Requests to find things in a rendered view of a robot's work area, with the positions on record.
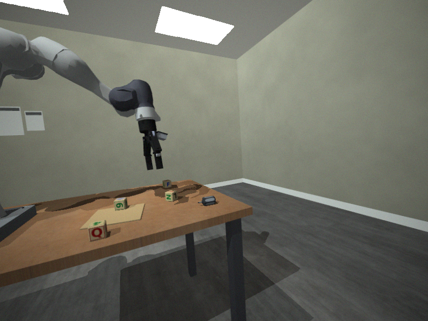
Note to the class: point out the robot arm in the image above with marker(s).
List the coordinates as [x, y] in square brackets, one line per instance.
[24, 59]

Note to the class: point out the beige square mat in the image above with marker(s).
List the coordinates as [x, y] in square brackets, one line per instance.
[131, 213]

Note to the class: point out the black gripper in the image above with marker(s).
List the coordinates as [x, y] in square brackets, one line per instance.
[148, 127]

